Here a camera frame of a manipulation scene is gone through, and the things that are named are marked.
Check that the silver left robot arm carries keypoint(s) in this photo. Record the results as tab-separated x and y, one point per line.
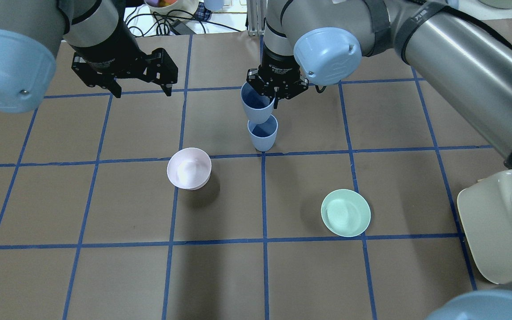
31	32

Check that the cream toaster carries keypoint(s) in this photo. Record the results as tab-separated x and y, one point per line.
485	210

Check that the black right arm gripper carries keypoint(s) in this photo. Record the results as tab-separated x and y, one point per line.
279	66

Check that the blue cup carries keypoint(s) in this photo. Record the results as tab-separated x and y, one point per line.
257	108
263	136

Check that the aluminium frame post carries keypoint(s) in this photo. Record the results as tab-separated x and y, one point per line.
256	17

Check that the pink bowl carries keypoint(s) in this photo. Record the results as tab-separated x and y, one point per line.
189	169

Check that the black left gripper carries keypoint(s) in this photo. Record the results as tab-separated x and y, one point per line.
105	50

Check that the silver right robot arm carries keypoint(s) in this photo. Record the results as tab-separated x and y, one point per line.
251	243

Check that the bowl of foam cubes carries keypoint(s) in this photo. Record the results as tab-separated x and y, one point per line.
181	8

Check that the green bowl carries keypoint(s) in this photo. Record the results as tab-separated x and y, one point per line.
345	213

